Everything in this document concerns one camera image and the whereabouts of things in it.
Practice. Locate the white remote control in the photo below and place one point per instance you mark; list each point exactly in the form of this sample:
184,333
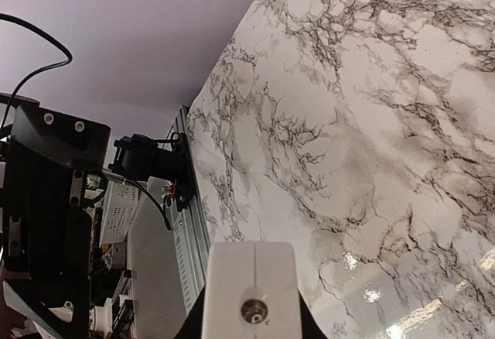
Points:
251,291

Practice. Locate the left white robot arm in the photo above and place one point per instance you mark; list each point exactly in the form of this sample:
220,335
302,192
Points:
45,227

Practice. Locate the aluminium front rail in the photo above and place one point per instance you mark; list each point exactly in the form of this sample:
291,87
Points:
189,229

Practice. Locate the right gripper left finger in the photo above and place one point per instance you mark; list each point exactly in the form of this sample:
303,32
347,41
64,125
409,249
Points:
193,324

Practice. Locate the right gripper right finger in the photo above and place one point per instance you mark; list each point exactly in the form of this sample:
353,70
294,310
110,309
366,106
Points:
310,328

